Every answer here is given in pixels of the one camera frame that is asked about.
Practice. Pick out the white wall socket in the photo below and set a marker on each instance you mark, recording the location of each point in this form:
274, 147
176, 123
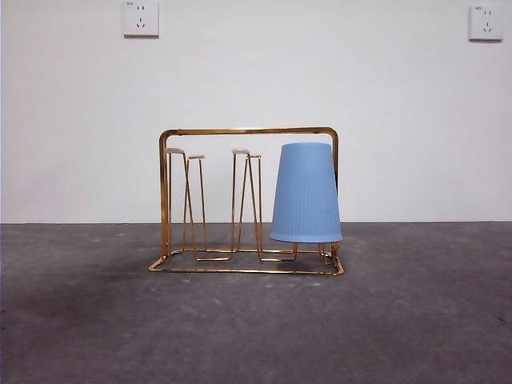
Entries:
141, 19
486, 23

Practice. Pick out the blue ribbed cup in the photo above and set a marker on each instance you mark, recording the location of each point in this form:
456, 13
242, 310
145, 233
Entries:
304, 192

